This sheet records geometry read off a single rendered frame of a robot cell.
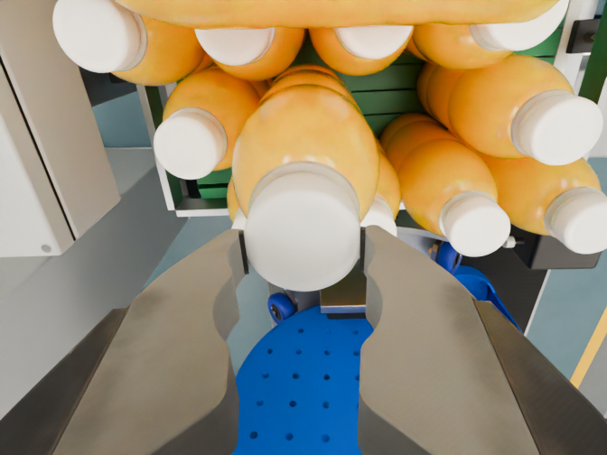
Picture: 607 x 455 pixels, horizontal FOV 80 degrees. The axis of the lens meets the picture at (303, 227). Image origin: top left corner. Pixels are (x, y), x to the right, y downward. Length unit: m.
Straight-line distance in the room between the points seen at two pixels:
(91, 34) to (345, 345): 0.35
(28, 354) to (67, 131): 0.57
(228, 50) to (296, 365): 0.30
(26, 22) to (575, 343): 2.27
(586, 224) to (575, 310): 1.84
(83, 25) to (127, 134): 1.29
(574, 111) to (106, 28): 0.25
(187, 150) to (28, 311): 0.64
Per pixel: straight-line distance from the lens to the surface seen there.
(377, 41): 0.21
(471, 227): 0.26
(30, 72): 0.33
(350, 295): 0.37
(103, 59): 0.24
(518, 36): 0.24
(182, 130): 0.23
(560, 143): 0.26
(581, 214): 0.29
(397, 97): 0.44
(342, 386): 0.39
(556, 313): 2.10
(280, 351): 0.42
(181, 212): 0.41
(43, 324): 0.87
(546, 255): 0.45
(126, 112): 1.51
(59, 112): 0.34
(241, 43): 0.22
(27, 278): 0.83
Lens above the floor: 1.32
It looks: 61 degrees down
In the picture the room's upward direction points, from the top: 177 degrees counter-clockwise
